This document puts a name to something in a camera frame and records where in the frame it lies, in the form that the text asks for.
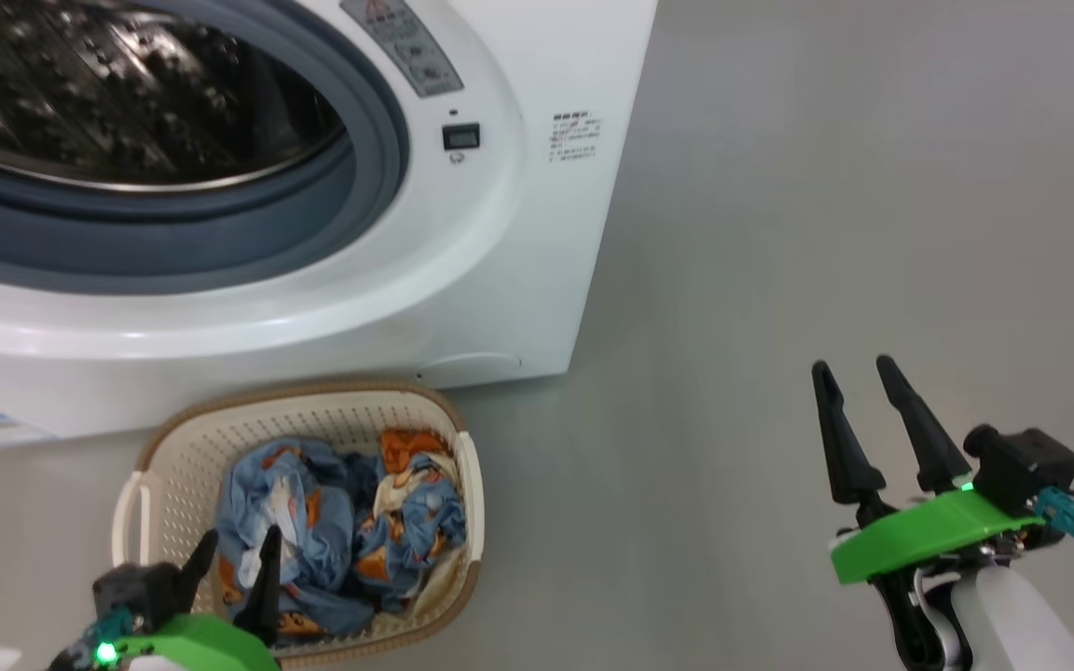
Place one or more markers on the grey warning sticker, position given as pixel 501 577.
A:
pixel 406 47

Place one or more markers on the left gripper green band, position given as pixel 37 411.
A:
pixel 201 648

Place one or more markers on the cream perforated laundry basket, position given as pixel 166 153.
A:
pixel 183 457

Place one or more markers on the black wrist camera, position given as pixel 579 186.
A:
pixel 1022 466
pixel 136 592

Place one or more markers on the stainless steel washing machine drum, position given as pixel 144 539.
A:
pixel 80 84

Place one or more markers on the blue garment with cream lining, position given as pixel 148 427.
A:
pixel 416 522

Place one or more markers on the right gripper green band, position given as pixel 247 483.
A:
pixel 929 536

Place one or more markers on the white front-load washing machine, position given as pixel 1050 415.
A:
pixel 537 280

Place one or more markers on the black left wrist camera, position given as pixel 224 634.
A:
pixel 136 592

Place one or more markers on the blue bear-print garment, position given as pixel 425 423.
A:
pixel 313 522

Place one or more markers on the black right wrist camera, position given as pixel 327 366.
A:
pixel 1022 466

